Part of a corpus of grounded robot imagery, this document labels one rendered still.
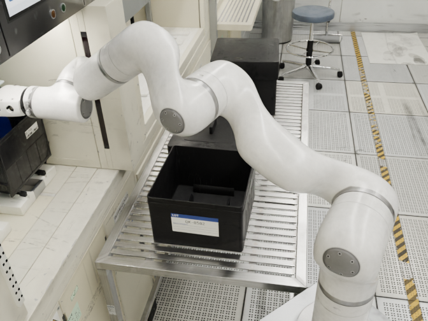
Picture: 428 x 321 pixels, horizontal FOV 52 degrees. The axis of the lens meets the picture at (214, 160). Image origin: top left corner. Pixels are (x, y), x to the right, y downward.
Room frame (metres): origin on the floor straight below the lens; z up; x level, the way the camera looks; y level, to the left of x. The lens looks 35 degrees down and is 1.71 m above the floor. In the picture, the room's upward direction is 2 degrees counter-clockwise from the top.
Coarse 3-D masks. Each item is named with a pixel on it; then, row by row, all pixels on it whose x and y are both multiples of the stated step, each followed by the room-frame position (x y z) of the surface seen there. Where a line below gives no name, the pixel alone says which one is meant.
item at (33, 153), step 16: (0, 80) 1.14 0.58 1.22; (16, 128) 1.06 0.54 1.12; (32, 128) 1.12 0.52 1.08; (0, 144) 0.99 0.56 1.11; (16, 144) 1.04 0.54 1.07; (32, 144) 1.10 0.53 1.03; (48, 144) 1.18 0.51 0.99; (0, 160) 0.97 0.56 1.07; (16, 160) 1.02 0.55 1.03; (32, 160) 1.09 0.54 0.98; (0, 176) 0.98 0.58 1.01; (16, 176) 1.01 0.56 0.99; (16, 192) 0.99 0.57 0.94
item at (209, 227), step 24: (168, 168) 1.15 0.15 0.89; (192, 168) 1.21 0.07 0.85; (216, 168) 1.19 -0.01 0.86; (240, 168) 1.17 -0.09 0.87; (168, 192) 1.13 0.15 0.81; (192, 192) 1.18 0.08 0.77; (216, 192) 1.16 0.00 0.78; (240, 192) 1.17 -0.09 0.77; (168, 216) 0.95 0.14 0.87; (192, 216) 0.93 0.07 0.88; (216, 216) 0.92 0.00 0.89; (240, 216) 0.90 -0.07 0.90; (168, 240) 0.95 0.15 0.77; (192, 240) 0.93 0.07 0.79; (216, 240) 0.92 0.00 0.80; (240, 240) 0.90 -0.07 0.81
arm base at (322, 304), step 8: (320, 296) 0.61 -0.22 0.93; (312, 304) 0.71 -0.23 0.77; (320, 304) 0.60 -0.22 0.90; (328, 304) 0.59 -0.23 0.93; (336, 304) 0.58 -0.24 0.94; (368, 304) 0.58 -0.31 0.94; (304, 312) 0.68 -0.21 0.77; (312, 312) 0.68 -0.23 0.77; (320, 312) 0.60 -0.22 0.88; (328, 312) 0.58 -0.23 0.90; (336, 312) 0.57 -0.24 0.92; (344, 312) 0.57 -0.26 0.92; (352, 312) 0.57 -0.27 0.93; (360, 312) 0.57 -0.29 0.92; (368, 312) 0.58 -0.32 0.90; (304, 320) 0.66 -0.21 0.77; (312, 320) 0.63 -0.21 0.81; (320, 320) 0.60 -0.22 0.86; (328, 320) 0.58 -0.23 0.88; (336, 320) 0.57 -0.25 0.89; (344, 320) 0.57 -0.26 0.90; (352, 320) 0.57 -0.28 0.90; (360, 320) 0.57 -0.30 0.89; (368, 320) 0.65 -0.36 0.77
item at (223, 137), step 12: (216, 120) 1.47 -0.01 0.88; (204, 132) 1.41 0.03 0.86; (216, 132) 1.41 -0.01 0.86; (228, 132) 1.41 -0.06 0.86; (168, 144) 1.35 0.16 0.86; (180, 144) 1.34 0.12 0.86; (192, 144) 1.34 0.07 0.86; (204, 144) 1.34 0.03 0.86; (216, 144) 1.33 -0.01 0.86; (228, 144) 1.33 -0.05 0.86
